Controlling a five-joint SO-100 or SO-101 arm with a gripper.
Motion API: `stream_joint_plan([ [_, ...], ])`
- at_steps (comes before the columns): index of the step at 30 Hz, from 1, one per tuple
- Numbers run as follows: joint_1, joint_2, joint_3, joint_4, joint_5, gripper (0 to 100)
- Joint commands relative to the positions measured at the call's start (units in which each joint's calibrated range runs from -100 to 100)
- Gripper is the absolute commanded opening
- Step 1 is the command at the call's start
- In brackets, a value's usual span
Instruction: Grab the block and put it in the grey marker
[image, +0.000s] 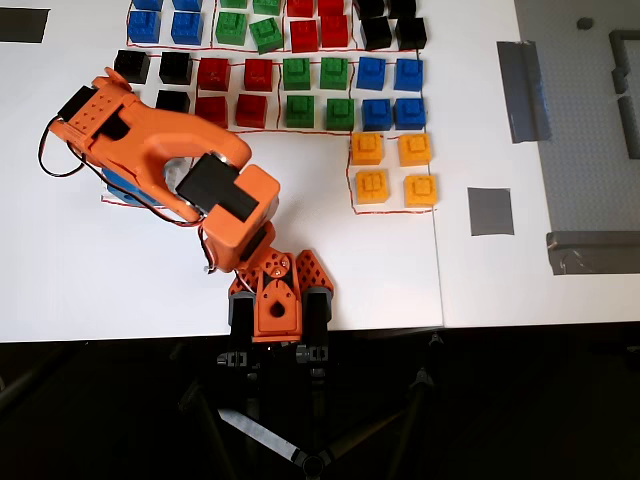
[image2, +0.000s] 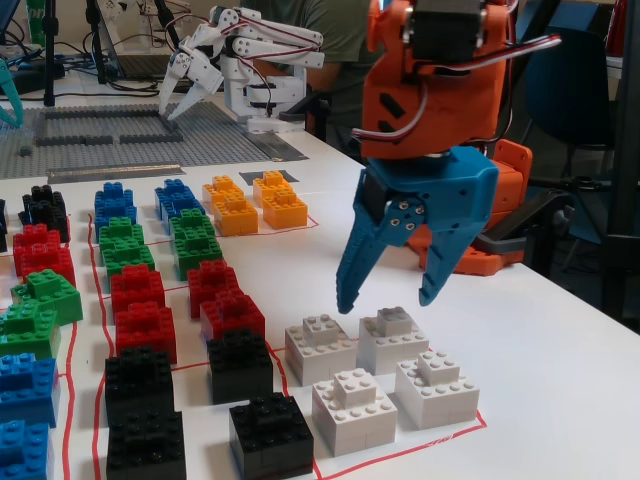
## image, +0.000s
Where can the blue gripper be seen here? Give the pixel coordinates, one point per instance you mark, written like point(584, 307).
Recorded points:
point(119, 183)

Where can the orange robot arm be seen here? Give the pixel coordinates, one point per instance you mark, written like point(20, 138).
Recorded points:
point(165, 130)

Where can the black lego block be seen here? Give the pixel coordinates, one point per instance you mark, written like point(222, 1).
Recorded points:
point(376, 33)
point(172, 99)
point(132, 65)
point(411, 33)
point(175, 67)

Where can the red lego block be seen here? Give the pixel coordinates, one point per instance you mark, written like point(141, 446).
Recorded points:
point(300, 6)
point(211, 109)
point(330, 6)
point(258, 74)
point(251, 110)
point(214, 73)
point(334, 30)
point(304, 35)

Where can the blue lego block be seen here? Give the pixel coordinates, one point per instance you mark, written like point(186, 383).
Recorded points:
point(377, 114)
point(186, 4)
point(408, 74)
point(410, 113)
point(147, 4)
point(186, 27)
point(144, 26)
point(371, 73)

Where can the dark grey tape marker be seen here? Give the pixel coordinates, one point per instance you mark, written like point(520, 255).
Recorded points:
point(22, 25)

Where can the green lego block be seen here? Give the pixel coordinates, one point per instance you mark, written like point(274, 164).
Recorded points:
point(231, 28)
point(233, 3)
point(296, 73)
point(266, 5)
point(334, 73)
point(300, 111)
point(266, 34)
point(340, 114)

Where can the orange-yellow lego block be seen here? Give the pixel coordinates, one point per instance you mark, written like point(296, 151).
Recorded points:
point(414, 149)
point(421, 190)
point(366, 148)
point(371, 186)

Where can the grey tape square marker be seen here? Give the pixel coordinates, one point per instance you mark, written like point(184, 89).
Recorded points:
point(491, 212)

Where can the black table clamp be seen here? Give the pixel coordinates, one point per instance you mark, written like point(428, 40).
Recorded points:
point(317, 312)
point(240, 315)

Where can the grey lego baseplate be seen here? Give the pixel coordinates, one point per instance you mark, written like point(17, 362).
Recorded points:
point(575, 150)

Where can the small dark grey brick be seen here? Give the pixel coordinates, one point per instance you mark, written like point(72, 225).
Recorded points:
point(584, 23)

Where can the black camera tripod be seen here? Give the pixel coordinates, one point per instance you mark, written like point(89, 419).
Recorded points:
point(310, 462)

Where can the grey duct tape strip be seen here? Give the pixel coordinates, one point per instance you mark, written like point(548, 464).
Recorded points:
point(525, 95)
point(595, 252)

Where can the short grey brick wall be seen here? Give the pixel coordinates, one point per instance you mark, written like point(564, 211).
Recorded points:
point(620, 81)

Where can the long grey brick wall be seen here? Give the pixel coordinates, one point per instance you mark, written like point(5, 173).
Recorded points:
point(629, 127)

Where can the grey L-shaped brick wall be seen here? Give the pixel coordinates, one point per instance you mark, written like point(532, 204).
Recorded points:
point(616, 50)

